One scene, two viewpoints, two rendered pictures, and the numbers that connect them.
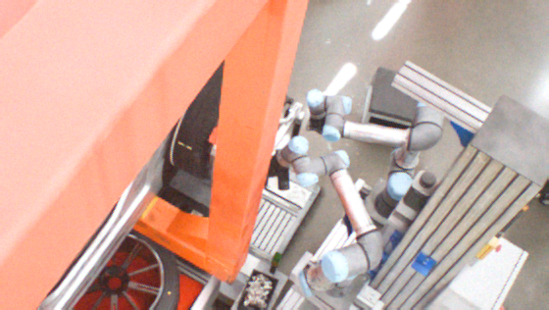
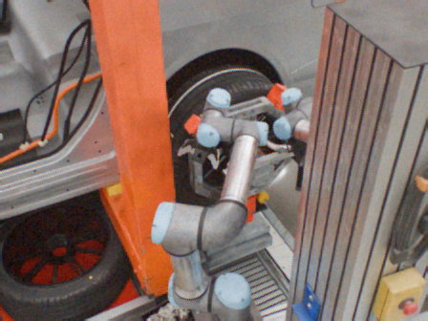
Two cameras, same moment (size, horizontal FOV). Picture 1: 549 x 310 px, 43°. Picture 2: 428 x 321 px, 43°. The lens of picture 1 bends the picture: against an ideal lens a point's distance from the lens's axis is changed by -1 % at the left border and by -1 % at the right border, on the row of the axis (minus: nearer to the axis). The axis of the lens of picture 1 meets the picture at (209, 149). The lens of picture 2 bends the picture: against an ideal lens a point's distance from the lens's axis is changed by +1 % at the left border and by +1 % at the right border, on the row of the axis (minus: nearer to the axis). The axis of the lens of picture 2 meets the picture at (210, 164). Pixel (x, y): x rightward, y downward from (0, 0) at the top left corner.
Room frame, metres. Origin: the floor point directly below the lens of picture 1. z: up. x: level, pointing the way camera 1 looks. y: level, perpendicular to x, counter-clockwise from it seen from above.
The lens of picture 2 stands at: (0.27, -1.22, 2.48)
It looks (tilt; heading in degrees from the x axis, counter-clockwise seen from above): 41 degrees down; 38
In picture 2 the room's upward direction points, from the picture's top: 1 degrees counter-clockwise
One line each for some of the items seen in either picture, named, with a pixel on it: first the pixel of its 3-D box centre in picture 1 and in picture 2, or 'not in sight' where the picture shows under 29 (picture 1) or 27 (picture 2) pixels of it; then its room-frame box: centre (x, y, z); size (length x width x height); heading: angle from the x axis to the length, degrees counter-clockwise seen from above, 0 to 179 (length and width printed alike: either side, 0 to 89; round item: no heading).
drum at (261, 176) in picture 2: not in sight; (250, 161); (1.87, -0.22, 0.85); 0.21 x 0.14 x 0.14; 63
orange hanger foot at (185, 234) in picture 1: (168, 218); (129, 203); (1.44, 0.17, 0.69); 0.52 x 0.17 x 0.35; 63
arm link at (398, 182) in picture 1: (398, 188); not in sight; (1.56, -0.90, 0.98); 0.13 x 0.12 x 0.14; 168
